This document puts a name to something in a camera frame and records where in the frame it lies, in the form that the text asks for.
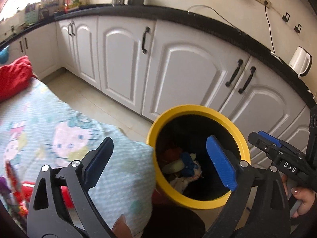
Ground yellow black trash bin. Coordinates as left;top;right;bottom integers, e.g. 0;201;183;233
147;105;251;210

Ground black kitchen countertop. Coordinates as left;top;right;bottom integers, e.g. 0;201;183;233
1;4;316;108

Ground white kitchen cabinets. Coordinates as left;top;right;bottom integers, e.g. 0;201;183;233
4;16;309;151

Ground person's right hand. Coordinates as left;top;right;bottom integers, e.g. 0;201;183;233
291;187;316;218

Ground person's left hand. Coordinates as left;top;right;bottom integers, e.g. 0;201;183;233
112;214;132;238

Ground hello kitty bed sheet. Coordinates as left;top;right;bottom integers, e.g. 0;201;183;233
1;79;155;237

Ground red snack wrapper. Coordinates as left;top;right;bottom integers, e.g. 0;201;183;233
5;160;29;217

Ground purple snack wrapper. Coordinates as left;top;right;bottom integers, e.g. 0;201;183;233
0;176;13;205

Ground white electric kettle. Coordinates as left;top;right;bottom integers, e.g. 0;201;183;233
288;46;313;79

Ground red blanket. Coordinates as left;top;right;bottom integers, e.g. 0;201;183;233
0;55;38;102

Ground blue hanging plastic bin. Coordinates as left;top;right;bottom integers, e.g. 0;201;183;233
0;46;9;64

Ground condiment bottles group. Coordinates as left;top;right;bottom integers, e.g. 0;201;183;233
63;0;87;12

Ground black power cable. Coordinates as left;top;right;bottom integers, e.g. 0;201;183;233
264;2;276;54

